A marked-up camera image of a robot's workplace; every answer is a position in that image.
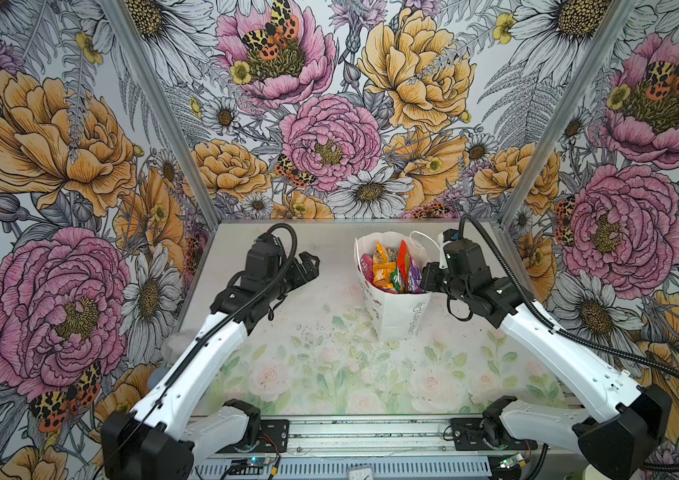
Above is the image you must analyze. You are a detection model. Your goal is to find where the purple snack packet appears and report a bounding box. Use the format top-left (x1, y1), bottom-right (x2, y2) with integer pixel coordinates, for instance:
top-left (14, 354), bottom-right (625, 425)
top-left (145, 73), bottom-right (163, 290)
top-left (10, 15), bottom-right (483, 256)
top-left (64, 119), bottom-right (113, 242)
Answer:
top-left (407, 257), bottom-right (425, 294)

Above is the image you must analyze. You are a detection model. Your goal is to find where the pink chips bag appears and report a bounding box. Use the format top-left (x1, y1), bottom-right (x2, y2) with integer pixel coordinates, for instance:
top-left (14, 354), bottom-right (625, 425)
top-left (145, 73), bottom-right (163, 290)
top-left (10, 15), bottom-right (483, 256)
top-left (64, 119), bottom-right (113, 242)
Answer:
top-left (361, 254), bottom-right (375, 284)

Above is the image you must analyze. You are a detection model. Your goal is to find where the red yellow snack packet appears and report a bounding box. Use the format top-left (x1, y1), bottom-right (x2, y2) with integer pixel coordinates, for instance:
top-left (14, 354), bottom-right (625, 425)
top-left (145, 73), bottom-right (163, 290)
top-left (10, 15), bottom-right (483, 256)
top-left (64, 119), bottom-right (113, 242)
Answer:
top-left (397, 240), bottom-right (411, 285)

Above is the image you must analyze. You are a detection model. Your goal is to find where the orange Fox's fruits candy bag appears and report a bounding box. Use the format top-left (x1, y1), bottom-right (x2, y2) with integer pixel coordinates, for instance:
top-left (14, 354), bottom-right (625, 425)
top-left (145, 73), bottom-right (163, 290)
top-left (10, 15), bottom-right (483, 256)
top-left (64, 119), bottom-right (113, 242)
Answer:
top-left (373, 262), bottom-right (397, 292)

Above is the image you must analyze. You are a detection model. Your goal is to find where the green Fox's spring tea bag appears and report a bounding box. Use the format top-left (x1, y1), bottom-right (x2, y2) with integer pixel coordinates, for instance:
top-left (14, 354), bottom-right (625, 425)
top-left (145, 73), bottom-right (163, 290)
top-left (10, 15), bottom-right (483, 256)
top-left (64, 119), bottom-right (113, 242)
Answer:
top-left (391, 267), bottom-right (407, 294)

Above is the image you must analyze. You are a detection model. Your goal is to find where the small orange biscuit packet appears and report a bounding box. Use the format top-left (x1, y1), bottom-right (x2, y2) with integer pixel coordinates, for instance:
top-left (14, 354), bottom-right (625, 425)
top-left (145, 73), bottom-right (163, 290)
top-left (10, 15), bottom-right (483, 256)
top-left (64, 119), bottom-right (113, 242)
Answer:
top-left (373, 242), bottom-right (391, 265)

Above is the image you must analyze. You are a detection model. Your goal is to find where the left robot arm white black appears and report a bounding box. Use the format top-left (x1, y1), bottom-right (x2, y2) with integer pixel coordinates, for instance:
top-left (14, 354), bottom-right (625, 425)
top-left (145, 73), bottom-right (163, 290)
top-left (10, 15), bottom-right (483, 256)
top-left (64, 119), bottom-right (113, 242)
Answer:
top-left (98, 223), bottom-right (319, 479)

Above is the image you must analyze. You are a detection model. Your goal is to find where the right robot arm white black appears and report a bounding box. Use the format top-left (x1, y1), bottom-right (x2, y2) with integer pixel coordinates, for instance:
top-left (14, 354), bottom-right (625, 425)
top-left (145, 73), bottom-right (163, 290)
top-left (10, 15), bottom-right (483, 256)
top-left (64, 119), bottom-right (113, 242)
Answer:
top-left (421, 229), bottom-right (671, 479)

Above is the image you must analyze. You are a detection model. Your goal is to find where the green circuit board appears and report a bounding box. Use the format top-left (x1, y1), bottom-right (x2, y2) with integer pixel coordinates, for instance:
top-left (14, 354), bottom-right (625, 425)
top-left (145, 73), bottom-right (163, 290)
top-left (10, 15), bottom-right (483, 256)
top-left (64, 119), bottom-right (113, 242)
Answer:
top-left (497, 453), bottom-right (527, 469)
top-left (224, 457), bottom-right (274, 477)

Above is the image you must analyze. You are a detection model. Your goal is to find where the right green circuit board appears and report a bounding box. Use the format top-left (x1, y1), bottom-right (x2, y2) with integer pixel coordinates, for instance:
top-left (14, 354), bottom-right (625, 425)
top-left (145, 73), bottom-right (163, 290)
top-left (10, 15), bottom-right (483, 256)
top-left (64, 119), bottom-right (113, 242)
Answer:
top-left (497, 453), bottom-right (527, 469)

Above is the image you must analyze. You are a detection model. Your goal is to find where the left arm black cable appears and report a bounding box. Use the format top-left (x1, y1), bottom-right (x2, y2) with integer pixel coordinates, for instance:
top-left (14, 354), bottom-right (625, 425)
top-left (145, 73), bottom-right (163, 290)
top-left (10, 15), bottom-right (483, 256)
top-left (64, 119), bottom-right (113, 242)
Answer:
top-left (91, 223), bottom-right (298, 480)

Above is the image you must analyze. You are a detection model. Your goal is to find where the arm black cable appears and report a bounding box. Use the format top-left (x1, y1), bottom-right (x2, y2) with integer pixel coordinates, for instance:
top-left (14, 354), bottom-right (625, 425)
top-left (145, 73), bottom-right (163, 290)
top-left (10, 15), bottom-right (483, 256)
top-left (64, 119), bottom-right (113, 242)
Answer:
top-left (457, 214), bottom-right (679, 473)
top-left (91, 223), bottom-right (298, 480)

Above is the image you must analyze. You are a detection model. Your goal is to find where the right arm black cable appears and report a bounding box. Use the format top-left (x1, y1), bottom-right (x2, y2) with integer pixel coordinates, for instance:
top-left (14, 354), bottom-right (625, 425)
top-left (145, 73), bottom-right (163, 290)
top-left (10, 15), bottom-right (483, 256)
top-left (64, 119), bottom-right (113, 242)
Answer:
top-left (457, 214), bottom-right (679, 473)

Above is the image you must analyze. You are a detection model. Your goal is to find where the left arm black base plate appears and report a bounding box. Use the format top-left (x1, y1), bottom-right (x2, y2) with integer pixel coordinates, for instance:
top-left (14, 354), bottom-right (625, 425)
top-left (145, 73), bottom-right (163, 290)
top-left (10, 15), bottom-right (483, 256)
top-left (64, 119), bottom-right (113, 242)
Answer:
top-left (218, 418), bottom-right (290, 454)

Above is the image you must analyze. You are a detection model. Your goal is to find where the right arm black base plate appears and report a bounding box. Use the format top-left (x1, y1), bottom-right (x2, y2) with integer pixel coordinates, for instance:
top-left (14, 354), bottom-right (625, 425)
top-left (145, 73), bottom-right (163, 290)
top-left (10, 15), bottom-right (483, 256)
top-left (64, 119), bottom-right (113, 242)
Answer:
top-left (441, 417), bottom-right (537, 452)

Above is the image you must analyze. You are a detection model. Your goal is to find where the aluminium mounting rail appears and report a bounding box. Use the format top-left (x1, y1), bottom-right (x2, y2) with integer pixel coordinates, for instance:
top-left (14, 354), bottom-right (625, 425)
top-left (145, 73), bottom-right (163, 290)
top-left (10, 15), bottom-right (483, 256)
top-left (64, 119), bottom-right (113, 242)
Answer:
top-left (113, 413), bottom-right (599, 460)

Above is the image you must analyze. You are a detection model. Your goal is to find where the white vented cable tray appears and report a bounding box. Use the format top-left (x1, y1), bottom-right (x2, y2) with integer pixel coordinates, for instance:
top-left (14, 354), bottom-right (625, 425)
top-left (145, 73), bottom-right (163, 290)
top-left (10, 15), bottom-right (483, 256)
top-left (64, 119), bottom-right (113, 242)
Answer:
top-left (189, 454), bottom-right (493, 479)

